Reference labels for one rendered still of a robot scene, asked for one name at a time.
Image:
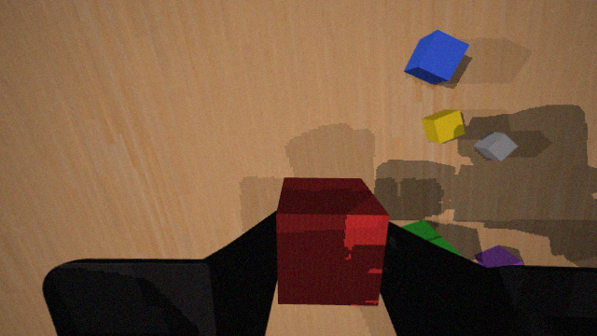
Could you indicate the green block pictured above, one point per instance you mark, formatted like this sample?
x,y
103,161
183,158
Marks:
x,y
423,229
444,244

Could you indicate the yellow block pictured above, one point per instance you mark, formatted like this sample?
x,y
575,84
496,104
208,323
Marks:
x,y
444,125

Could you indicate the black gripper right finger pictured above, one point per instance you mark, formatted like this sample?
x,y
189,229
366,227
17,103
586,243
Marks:
x,y
430,291

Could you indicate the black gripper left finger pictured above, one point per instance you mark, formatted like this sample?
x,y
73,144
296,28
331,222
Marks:
x,y
229,293

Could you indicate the blue block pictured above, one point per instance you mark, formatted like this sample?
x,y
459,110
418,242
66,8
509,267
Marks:
x,y
436,57

